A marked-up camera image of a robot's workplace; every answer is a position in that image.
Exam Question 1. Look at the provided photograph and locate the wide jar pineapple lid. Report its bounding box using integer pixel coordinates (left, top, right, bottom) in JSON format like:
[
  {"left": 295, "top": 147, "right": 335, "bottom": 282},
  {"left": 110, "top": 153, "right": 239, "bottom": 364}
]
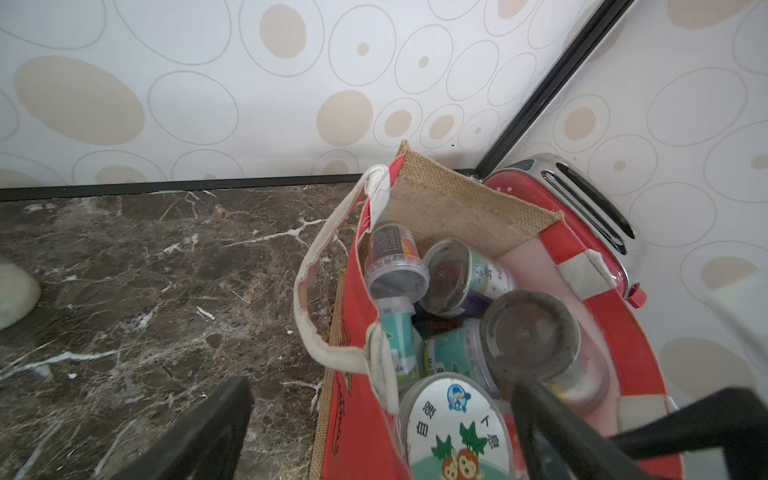
[{"left": 398, "top": 372, "right": 514, "bottom": 479}]

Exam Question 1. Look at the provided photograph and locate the small jar red label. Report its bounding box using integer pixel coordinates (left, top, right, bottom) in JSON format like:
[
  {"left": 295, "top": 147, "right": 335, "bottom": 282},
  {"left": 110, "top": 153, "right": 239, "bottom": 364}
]
[{"left": 364, "top": 223, "right": 430, "bottom": 304}]

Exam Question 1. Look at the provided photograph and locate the glass sugar jar black lid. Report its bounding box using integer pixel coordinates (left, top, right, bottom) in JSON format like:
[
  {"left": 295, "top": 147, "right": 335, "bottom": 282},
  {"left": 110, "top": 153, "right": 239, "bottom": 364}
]
[{"left": 0, "top": 256, "right": 41, "bottom": 329}]

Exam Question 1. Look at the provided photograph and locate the red silver toaster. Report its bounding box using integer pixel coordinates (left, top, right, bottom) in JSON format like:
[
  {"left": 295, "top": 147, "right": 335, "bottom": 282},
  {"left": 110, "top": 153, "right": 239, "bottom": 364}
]
[{"left": 483, "top": 153, "right": 647, "bottom": 309}]

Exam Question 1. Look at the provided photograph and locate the seed jar green label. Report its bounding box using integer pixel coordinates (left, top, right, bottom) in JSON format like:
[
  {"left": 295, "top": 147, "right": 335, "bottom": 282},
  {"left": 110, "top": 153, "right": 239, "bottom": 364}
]
[{"left": 374, "top": 297, "right": 423, "bottom": 388}]

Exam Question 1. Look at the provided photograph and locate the red burlap canvas bag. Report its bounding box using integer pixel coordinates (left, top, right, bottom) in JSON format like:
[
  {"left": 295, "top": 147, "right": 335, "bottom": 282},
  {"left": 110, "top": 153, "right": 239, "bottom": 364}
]
[{"left": 293, "top": 143, "right": 675, "bottom": 479}]

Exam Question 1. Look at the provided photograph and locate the wide jar purple flower label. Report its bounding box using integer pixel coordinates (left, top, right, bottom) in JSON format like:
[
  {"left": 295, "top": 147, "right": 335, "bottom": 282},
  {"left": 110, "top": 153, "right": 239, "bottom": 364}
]
[{"left": 419, "top": 238, "right": 518, "bottom": 320}]

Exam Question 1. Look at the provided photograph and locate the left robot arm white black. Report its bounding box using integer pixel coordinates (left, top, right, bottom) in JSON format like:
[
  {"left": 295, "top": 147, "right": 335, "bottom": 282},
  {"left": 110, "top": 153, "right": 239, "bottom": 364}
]
[{"left": 116, "top": 377, "right": 767, "bottom": 479}]

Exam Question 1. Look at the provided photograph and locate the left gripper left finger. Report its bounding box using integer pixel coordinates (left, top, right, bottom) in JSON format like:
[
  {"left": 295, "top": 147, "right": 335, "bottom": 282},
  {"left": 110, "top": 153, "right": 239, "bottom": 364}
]
[{"left": 113, "top": 376, "right": 254, "bottom": 480}]

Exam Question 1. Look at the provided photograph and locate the seed jar sunflower label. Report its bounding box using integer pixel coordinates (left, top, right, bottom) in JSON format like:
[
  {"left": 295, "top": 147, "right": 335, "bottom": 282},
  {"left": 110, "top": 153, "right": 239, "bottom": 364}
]
[{"left": 423, "top": 318, "right": 499, "bottom": 398}]

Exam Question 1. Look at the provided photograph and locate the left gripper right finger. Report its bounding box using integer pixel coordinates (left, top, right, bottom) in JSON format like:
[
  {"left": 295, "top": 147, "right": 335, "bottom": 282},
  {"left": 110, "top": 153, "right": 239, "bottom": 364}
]
[{"left": 511, "top": 377, "right": 651, "bottom": 479}]

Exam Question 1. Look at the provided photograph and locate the wide jar dark lid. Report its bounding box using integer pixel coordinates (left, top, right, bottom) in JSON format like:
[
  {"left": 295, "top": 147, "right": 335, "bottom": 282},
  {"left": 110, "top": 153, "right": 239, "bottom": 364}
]
[{"left": 480, "top": 289, "right": 610, "bottom": 414}]

